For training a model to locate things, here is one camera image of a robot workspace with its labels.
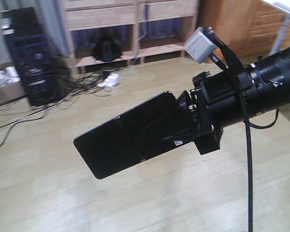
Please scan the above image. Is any wooden wardrobe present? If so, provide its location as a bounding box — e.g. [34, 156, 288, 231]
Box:
[197, 0, 286, 57]

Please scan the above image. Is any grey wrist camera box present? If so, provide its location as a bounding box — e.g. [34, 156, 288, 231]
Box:
[184, 27, 217, 63]

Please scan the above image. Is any white table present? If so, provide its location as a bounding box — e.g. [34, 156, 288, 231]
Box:
[263, 0, 290, 56]

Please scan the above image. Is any black camera cable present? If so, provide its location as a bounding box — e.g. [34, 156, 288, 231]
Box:
[207, 28, 281, 232]

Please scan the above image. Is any wooden shelf unit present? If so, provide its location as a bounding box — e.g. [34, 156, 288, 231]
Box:
[61, 0, 199, 73]

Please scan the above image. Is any white power adapter on floor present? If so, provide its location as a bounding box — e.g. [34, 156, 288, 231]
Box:
[97, 73, 119, 87]

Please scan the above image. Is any black bag on shelf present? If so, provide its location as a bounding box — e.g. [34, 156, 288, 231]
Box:
[92, 38, 122, 62]

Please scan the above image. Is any black computer tower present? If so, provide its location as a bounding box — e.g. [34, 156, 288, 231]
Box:
[0, 7, 63, 106]

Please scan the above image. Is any black smartphone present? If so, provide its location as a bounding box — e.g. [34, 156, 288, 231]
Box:
[73, 91, 194, 179]

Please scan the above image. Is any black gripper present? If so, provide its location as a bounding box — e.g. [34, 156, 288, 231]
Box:
[177, 71, 265, 155]

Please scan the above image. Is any cardboard box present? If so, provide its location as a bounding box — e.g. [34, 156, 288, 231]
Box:
[0, 62, 26, 106]

